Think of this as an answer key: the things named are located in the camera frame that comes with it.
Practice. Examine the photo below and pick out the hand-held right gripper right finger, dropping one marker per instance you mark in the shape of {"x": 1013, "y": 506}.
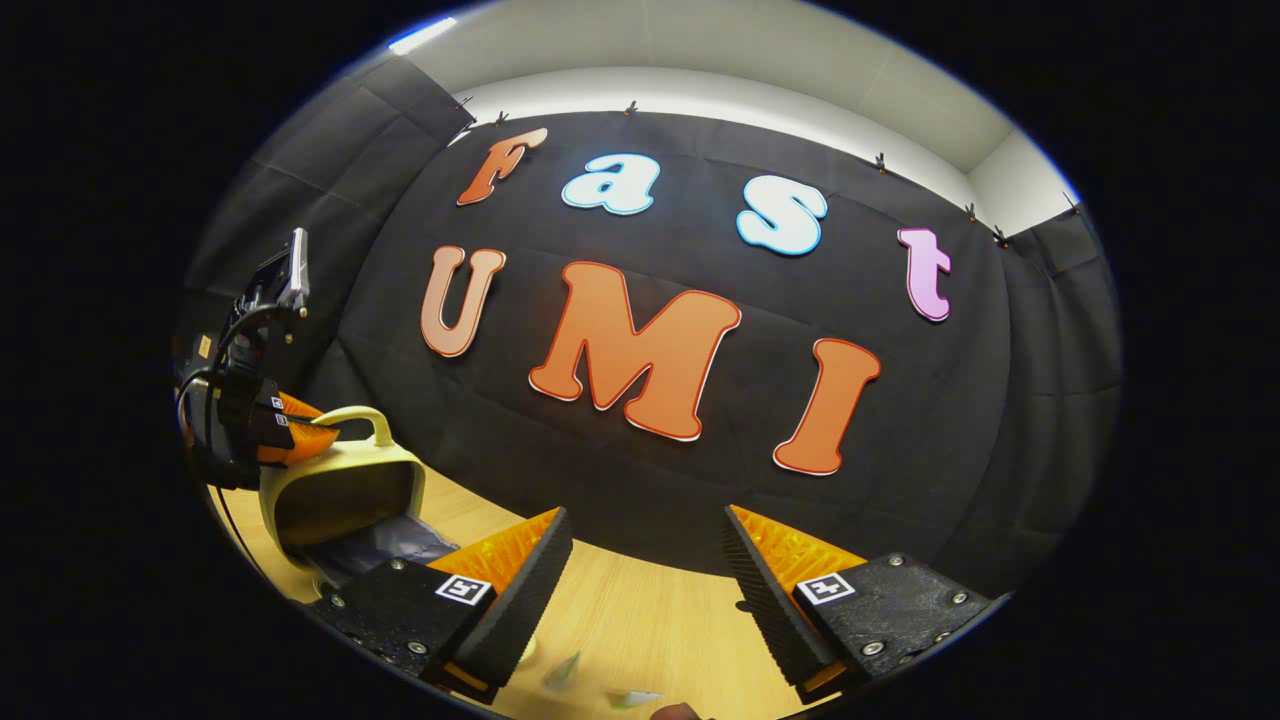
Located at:
{"x": 770, "y": 610}

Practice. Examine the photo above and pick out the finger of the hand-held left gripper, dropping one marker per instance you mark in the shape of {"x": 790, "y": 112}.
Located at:
{"x": 298, "y": 405}
{"x": 300, "y": 440}

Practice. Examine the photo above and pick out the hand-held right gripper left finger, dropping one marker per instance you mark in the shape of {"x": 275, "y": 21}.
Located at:
{"x": 530, "y": 600}

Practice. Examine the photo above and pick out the yellow suitcase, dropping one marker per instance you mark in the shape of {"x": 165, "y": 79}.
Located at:
{"x": 340, "y": 490}

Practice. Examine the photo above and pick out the small white green tube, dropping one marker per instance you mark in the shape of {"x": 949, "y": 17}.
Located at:
{"x": 634, "y": 697}

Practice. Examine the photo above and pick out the ceiling light bar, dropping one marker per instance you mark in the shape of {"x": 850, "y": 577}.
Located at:
{"x": 422, "y": 35}

